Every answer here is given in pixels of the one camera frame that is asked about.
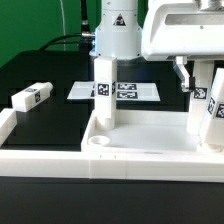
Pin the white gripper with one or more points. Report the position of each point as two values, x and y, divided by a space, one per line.
182 29

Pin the white desk top tray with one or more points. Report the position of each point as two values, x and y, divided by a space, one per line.
139 131

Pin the white marker base sheet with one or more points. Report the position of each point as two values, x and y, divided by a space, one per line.
125 91

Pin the white U-shaped obstacle frame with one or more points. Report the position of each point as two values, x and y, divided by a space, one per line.
60 163

